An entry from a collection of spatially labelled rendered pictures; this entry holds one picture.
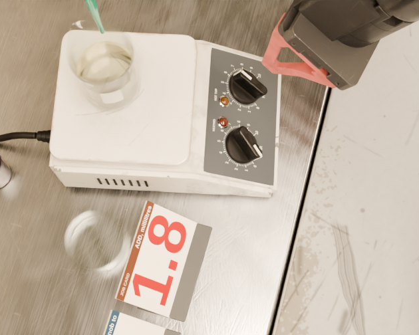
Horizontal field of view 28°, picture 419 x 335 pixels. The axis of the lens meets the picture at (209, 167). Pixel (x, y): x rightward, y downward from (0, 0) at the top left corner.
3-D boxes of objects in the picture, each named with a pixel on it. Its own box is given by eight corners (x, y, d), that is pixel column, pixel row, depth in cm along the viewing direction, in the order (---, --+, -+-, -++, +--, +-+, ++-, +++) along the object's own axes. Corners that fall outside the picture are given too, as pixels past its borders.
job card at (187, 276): (212, 228, 77) (211, 218, 73) (185, 322, 74) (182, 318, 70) (149, 210, 77) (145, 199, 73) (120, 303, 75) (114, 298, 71)
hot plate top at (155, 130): (199, 38, 73) (198, 34, 73) (189, 168, 70) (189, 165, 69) (64, 32, 74) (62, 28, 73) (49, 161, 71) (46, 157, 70)
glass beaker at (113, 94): (156, 89, 72) (147, 51, 64) (108, 129, 71) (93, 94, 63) (112, 42, 73) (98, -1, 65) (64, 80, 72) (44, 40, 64)
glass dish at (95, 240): (56, 248, 77) (51, 244, 74) (94, 203, 78) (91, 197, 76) (101, 285, 75) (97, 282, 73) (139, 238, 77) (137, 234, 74)
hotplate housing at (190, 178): (280, 71, 81) (285, 36, 73) (275, 201, 77) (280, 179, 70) (54, 60, 82) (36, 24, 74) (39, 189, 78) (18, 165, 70)
